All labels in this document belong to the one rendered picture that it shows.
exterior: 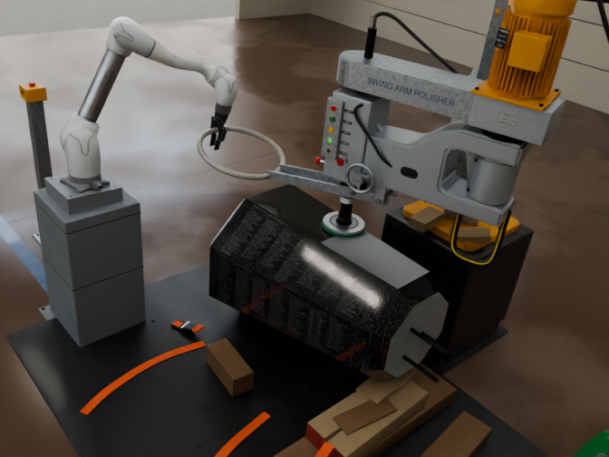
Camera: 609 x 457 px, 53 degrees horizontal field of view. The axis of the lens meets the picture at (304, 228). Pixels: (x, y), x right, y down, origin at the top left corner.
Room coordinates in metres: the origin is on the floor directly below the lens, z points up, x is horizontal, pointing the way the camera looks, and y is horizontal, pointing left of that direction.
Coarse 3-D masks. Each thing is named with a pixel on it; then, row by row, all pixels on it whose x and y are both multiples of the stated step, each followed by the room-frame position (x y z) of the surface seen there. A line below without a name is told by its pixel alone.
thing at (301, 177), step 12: (288, 168) 2.96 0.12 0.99; (300, 168) 2.92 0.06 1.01; (276, 180) 2.86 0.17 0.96; (288, 180) 2.83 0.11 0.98; (300, 180) 2.79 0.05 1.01; (312, 180) 2.76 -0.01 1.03; (324, 180) 2.85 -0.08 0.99; (336, 180) 2.82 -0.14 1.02; (336, 192) 2.69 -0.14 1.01; (348, 192) 2.66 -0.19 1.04; (372, 192) 2.60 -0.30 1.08; (396, 192) 2.66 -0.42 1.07; (384, 204) 2.56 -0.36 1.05
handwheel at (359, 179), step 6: (348, 168) 2.55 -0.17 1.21; (366, 168) 2.51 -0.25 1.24; (348, 174) 2.56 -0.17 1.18; (354, 174) 2.54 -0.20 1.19; (360, 174) 2.53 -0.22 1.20; (366, 174) 2.57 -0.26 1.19; (372, 174) 2.50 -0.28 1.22; (348, 180) 2.55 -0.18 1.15; (360, 180) 2.51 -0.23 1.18; (372, 180) 2.49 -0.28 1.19; (348, 186) 2.55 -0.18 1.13; (360, 186) 2.53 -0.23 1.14; (372, 186) 2.49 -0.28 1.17; (360, 192) 2.52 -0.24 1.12; (366, 192) 2.50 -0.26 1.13
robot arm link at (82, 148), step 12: (72, 132) 2.75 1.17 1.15; (84, 132) 2.77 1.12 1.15; (72, 144) 2.70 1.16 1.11; (84, 144) 2.72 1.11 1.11; (96, 144) 2.76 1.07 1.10; (72, 156) 2.69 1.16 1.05; (84, 156) 2.70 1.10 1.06; (96, 156) 2.74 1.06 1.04; (72, 168) 2.69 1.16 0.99; (84, 168) 2.69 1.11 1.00; (96, 168) 2.73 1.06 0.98
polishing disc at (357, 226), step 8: (328, 216) 2.76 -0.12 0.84; (336, 216) 2.77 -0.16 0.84; (352, 216) 2.79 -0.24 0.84; (328, 224) 2.68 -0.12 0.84; (336, 224) 2.69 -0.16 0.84; (352, 224) 2.71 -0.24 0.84; (360, 224) 2.72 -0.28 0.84; (336, 232) 2.62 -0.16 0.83; (344, 232) 2.62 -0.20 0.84; (352, 232) 2.63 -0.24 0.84
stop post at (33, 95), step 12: (24, 84) 3.52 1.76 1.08; (36, 84) 3.55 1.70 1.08; (24, 96) 3.45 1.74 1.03; (36, 96) 3.47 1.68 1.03; (36, 108) 3.49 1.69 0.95; (36, 120) 3.48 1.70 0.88; (36, 132) 3.47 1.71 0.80; (36, 144) 3.47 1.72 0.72; (48, 144) 3.52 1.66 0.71; (36, 156) 3.47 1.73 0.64; (48, 156) 3.51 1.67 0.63; (36, 168) 3.49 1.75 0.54; (48, 168) 3.50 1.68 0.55
